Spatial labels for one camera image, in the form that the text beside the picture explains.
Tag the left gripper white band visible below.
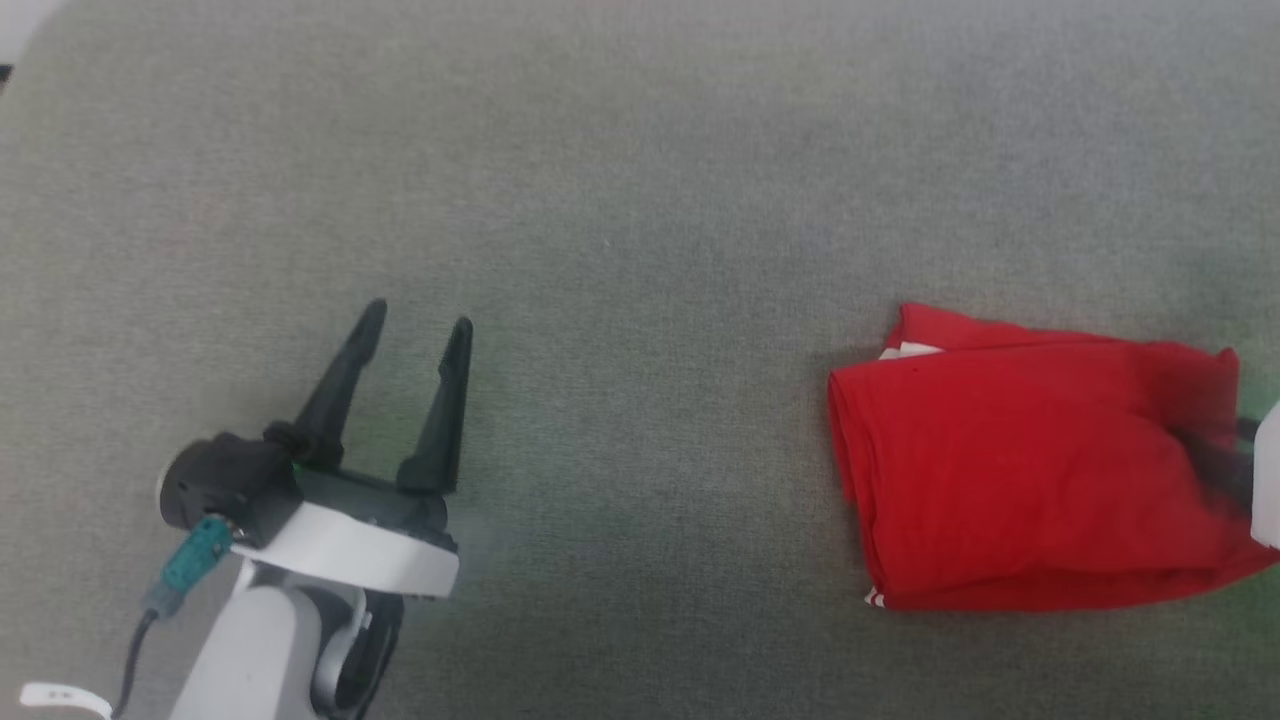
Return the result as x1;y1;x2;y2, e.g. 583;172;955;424
232;298;475;600

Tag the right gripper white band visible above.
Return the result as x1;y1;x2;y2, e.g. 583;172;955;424
1174;399;1280;550

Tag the red shirt with white sleeves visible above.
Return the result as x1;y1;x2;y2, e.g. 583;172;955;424
827;303;1280;613

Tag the teal cable connector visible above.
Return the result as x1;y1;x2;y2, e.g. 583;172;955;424
144;514;234;617

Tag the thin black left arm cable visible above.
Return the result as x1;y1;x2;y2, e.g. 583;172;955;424
110;608;161;720

